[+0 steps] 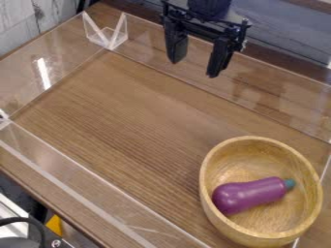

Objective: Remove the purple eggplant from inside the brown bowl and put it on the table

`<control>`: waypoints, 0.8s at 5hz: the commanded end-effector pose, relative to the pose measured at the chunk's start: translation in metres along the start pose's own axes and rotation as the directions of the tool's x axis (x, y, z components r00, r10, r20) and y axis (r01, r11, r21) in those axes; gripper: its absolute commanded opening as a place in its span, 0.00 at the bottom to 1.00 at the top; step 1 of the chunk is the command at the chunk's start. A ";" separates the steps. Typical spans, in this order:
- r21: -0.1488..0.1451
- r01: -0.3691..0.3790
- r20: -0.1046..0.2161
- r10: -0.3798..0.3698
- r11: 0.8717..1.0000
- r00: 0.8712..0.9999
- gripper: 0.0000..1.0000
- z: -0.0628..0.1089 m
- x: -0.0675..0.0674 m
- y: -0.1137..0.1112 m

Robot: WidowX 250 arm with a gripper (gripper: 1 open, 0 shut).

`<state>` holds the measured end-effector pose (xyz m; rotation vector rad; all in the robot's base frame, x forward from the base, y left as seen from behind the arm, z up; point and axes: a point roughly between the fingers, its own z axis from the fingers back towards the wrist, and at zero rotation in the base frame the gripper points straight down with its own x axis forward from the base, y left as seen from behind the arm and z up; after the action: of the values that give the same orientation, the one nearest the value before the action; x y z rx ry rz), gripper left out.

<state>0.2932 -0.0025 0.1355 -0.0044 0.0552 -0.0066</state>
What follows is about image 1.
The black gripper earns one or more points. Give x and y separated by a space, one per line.
202 17

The purple toy eggplant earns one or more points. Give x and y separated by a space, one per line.
238 196

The brown wooden bowl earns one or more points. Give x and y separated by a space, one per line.
246 159

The clear acrylic corner bracket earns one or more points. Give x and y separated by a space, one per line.
107 37

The clear acrylic tray wall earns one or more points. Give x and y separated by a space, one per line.
107 128

